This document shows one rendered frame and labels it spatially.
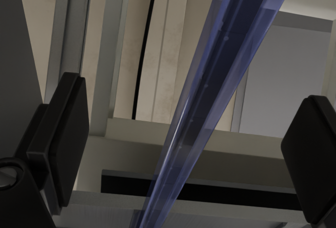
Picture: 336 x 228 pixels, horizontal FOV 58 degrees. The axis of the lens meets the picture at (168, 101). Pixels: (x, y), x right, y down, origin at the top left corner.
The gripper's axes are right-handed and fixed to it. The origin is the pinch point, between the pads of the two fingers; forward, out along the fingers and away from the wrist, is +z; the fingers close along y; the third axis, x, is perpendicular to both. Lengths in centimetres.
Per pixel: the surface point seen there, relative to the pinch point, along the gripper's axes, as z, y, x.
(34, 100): 5.4, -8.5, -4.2
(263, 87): 207, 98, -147
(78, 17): 30.8, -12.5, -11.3
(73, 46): 28.4, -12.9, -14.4
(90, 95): 208, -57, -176
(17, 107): 3.1, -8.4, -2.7
